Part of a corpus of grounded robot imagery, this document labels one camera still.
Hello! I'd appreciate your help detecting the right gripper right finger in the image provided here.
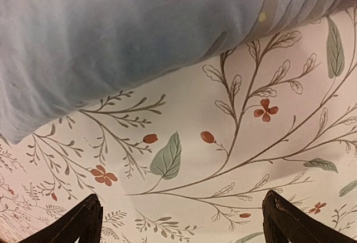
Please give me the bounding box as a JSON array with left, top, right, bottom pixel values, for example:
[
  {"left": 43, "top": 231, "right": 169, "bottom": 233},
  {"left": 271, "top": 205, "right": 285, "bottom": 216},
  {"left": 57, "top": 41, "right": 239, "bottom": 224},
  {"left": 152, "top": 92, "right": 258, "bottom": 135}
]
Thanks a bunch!
[{"left": 262, "top": 190, "right": 354, "bottom": 243}]

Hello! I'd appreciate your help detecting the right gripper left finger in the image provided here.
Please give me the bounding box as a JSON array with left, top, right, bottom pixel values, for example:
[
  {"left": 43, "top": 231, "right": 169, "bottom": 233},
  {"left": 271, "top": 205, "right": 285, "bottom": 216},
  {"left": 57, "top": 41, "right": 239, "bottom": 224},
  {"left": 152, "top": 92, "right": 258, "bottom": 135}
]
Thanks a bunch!
[{"left": 20, "top": 194, "right": 103, "bottom": 243}]

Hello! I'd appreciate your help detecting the light blue t-shirt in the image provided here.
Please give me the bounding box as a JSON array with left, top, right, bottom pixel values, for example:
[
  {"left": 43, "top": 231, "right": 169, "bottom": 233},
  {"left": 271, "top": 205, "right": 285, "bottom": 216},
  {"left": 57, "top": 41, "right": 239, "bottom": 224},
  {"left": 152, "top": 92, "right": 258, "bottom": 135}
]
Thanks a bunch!
[{"left": 1, "top": 0, "right": 356, "bottom": 144}]

